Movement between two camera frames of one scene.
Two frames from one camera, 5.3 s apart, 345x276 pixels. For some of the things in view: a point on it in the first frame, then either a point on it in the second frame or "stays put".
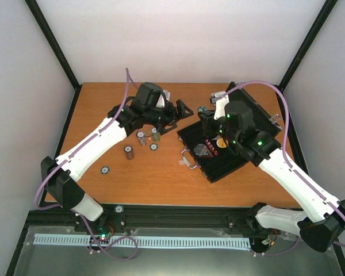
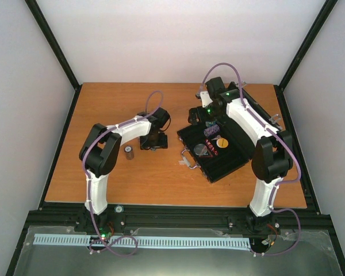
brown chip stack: (129, 154) stays put
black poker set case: (213, 154) stays put
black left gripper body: (161, 119) → (153, 141)
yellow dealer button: (221, 143) stays put
